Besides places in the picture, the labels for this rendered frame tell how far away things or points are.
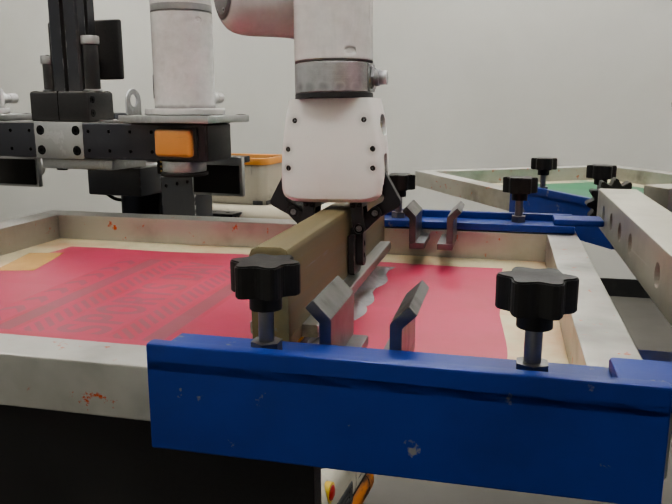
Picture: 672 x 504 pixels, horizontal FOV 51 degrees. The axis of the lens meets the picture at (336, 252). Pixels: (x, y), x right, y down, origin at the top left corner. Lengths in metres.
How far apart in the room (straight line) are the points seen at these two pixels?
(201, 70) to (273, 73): 3.59
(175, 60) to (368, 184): 0.54
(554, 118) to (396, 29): 1.10
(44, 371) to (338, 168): 0.32
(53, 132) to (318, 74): 0.70
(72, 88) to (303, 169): 0.68
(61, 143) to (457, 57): 3.47
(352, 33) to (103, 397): 0.38
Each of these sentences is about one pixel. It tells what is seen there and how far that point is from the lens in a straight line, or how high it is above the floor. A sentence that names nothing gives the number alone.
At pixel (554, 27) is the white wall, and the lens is 4.50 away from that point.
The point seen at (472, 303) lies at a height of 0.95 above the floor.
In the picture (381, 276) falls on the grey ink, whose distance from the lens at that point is 0.83.
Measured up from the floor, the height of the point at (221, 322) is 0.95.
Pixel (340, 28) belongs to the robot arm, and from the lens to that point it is 0.66.
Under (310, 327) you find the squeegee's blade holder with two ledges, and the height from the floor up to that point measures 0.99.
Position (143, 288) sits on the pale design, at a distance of 0.81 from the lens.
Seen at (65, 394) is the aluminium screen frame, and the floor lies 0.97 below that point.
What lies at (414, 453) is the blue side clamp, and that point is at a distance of 0.42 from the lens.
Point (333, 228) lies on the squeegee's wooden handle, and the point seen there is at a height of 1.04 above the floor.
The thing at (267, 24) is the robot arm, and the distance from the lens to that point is 0.73.
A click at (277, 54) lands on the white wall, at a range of 4.72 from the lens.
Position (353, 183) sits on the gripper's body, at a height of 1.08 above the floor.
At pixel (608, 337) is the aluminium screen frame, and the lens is 0.54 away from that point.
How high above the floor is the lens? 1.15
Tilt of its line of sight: 12 degrees down
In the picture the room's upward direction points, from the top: straight up
